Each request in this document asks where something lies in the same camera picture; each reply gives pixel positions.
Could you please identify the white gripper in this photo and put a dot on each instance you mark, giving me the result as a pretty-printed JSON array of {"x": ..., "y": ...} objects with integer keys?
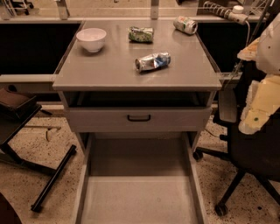
[{"x": 269, "y": 49}]

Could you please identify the crushed silver blue redbull can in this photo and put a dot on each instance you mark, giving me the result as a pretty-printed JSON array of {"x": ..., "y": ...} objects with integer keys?
[{"x": 152, "y": 61}]

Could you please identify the white red green can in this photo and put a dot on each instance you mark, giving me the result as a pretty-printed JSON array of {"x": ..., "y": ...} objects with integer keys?
[{"x": 185, "y": 25}]

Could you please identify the grey drawer cabinet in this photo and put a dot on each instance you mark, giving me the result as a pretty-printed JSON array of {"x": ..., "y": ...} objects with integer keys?
[{"x": 149, "y": 80}]

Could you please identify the crushed green can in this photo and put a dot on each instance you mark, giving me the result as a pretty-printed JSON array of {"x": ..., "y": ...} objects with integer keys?
[{"x": 141, "y": 34}]

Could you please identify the open grey lower drawer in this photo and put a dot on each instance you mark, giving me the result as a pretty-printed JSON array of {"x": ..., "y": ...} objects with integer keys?
[{"x": 139, "y": 181}]

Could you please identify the white power strip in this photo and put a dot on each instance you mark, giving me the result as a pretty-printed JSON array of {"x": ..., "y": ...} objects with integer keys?
[{"x": 235, "y": 14}]

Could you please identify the black office chair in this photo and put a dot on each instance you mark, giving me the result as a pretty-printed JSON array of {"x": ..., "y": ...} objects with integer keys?
[{"x": 252, "y": 151}]

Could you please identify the white ceramic bowl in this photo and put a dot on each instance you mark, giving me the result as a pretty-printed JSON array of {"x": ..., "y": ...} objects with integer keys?
[{"x": 92, "y": 39}]

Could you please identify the brown box on stand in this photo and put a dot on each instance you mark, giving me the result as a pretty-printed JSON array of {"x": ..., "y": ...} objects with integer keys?
[{"x": 15, "y": 104}]

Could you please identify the closed drawer with black handle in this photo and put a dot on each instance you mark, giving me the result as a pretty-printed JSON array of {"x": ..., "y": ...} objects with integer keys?
[{"x": 137, "y": 119}]

